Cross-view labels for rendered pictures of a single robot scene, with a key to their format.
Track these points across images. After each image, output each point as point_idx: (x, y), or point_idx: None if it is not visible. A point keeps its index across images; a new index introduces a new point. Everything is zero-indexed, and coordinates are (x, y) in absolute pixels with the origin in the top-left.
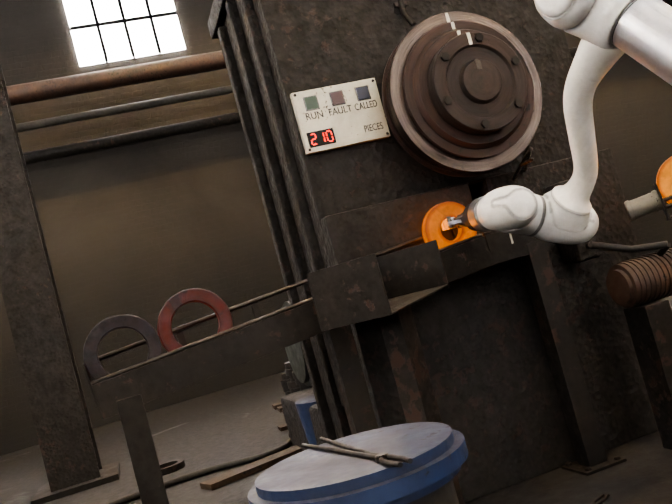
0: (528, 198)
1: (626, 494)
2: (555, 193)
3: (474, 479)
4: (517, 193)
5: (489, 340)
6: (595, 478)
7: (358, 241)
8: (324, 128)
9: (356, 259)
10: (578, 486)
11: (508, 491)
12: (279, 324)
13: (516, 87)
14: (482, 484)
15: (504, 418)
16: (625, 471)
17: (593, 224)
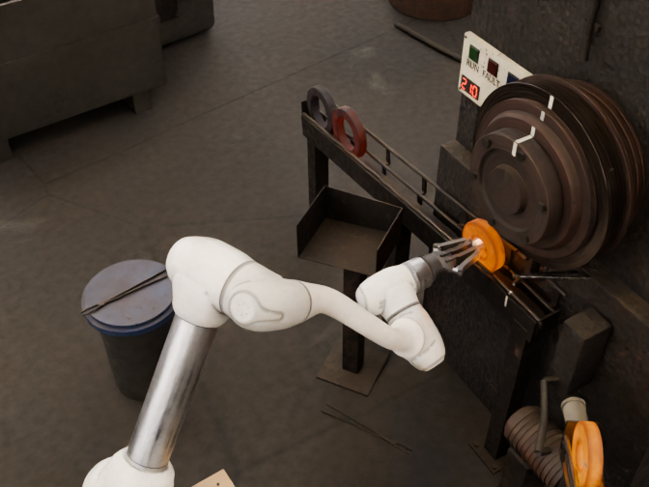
0: (361, 302)
1: (409, 465)
2: (396, 322)
3: (456, 362)
4: (359, 293)
5: (498, 327)
6: (459, 449)
7: (451, 181)
8: (474, 82)
9: (303, 214)
10: (445, 437)
11: (461, 390)
12: (369, 180)
13: (531, 226)
14: (458, 369)
15: (485, 366)
16: (465, 471)
17: (412, 364)
